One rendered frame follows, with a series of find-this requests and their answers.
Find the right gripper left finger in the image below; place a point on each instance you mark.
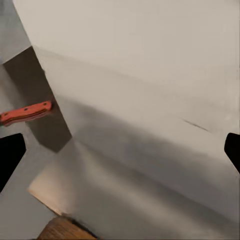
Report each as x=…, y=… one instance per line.
x=12, y=149

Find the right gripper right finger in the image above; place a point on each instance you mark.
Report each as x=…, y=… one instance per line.
x=232, y=149

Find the fixed window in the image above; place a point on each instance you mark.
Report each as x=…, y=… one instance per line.
x=13, y=37

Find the parer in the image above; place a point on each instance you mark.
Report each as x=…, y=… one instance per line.
x=25, y=112

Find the cutting board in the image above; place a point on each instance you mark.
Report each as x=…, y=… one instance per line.
x=60, y=228

